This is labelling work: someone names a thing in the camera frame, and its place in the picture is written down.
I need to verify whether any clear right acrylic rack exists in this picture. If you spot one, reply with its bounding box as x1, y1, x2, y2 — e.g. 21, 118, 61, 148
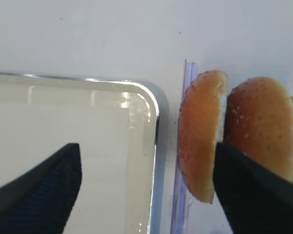
170, 60, 198, 234

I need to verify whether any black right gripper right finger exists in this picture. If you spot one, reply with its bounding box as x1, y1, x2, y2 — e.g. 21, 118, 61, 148
213, 142, 293, 234

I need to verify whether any sesame bun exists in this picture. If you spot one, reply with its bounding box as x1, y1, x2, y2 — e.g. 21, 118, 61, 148
182, 70, 227, 204
224, 77, 293, 183

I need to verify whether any white metal tray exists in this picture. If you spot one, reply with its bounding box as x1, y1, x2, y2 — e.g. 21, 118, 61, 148
0, 72, 162, 234

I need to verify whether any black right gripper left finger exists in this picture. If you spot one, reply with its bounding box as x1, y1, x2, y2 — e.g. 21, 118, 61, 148
0, 143, 82, 234

